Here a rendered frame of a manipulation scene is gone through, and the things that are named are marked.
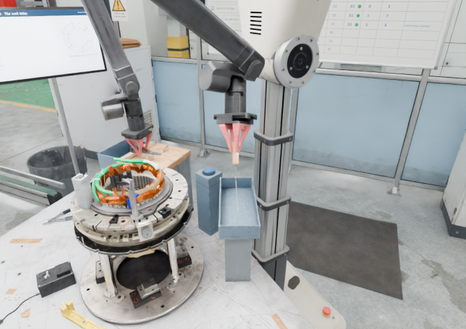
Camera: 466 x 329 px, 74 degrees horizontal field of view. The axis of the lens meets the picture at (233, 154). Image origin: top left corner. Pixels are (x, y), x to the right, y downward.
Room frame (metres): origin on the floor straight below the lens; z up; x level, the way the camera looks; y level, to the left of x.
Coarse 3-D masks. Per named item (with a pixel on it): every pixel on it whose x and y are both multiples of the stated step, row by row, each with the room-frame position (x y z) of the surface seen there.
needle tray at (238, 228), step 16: (224, 192) 0.85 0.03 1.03; (240, 192) 0.85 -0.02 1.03; (224, 208) 0.76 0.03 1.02; (240, 208) 0.76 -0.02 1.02; (256, 208) 0.71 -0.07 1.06; (224, 224) 0.68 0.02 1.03; (240, 224) 0.68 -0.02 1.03; (256, 224) 0.68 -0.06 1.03; (240, 240) 0.70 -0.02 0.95; (240, 256) 0.70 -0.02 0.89; (240, 272) 0.70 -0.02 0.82
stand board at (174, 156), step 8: (144, 144) 1.14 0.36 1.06; (160, 144) 1.14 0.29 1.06; (160, 152) 1.06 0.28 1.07; (168, 152) 1.06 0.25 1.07; (176, 152) 1.06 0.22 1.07; (184, 152) 1.06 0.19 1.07; (152, 160) 1.00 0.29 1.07; (160, 160) 1.00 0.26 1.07; (168, 160) 1.00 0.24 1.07; (176, 160) 1.00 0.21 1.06
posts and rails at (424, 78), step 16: (416, 80) 2.43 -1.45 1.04; (432, 80) 2.39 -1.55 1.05; (448, 80) 2.35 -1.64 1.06; (464, 80) 2.31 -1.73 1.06; (416, 96) 2.43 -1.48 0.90; (416, 112) 2.41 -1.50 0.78; (192, 144) 3.24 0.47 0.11; (400, 160) 2.42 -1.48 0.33; (368, 176) 2.51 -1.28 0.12; (384, 176) 2.47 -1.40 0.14; (400, 176) 2.40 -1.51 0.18
